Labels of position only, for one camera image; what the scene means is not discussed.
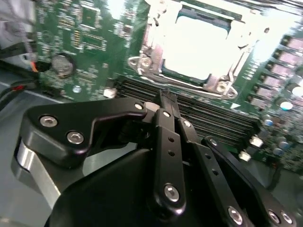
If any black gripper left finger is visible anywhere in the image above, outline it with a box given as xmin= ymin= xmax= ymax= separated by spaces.
xmin=10 ymin=88 xmax=187 ymax=217

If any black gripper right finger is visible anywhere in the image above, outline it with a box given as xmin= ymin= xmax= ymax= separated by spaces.
xmin=169 ymin=91 xmax=298 ymax=227

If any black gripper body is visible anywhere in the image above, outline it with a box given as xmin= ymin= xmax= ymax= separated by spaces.
xmin=47 ymin=148 xmax=228 ymax=227

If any metal locking lever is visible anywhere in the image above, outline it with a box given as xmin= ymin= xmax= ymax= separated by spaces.
xmin=142 ymin=70 xmax=237 ymax=99

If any silver CPU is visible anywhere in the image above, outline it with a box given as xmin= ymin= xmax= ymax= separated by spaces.
xmin=163 ymin=14 xmax=244 ymax=81

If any metal socket cover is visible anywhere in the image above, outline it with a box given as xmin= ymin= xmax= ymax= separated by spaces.
xmin=142 ymin=0 xmax=268 ymax=95

